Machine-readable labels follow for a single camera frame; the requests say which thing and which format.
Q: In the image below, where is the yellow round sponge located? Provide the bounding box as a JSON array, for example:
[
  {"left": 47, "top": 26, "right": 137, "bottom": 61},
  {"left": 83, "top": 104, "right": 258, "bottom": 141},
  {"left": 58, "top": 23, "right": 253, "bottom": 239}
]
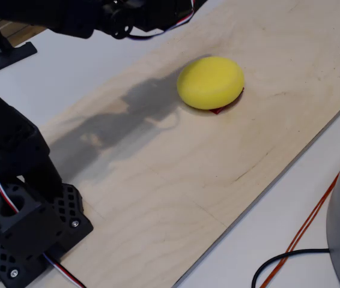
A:
[{"left": 176, "top": 56, "right": 245, "bottom": 110}]

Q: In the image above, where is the black perforated arm base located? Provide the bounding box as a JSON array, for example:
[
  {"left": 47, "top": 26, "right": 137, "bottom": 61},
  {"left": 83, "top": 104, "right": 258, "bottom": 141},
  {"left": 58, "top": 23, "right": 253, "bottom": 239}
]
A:
[{"left": 0, "top": 182, "right": 94, "bottom": 288}]

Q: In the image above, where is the light plywood board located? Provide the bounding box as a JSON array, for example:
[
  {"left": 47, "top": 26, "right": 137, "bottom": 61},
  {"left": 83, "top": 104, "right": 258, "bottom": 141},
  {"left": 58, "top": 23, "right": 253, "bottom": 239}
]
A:
[{"left": 36, "top": 0, "right": 340, "bottom": 288}]

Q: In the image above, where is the gripper servo wire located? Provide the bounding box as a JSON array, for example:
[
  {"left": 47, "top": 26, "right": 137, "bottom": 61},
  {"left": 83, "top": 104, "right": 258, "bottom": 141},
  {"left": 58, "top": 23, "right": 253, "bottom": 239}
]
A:
[{"left": 127, "top": 0, "right": 196, "bottom": 40}]

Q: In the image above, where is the black camera stand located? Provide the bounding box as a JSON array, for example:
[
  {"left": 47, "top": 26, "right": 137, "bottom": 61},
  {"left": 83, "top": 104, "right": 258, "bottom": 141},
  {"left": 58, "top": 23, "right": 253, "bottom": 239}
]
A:
[{"left": 0, "top": 14, "right": 38, "bottom": 76}]

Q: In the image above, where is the thin orange wire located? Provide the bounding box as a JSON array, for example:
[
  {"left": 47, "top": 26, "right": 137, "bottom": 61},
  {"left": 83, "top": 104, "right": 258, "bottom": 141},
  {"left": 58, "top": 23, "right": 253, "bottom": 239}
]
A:
[
  {"left": 259, "top": 172, "right": 340, "bottom": 288},
  {"left": 266, "top": 188, "right": 335, "bottom": 288}
]

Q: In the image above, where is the white red black bus cable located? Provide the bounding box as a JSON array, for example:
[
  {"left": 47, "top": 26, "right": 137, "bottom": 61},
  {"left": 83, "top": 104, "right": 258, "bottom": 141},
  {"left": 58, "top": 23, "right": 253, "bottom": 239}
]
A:
[{"left": 42, "top": 253, "right": 87, "bottom": 288}]

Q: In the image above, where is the thin black lamp cable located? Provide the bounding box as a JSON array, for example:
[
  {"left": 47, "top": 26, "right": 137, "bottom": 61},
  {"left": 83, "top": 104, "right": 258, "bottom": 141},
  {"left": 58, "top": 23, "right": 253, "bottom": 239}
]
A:
[{"left": 251, "top": 248, "right": 330, "bottom": 288}]

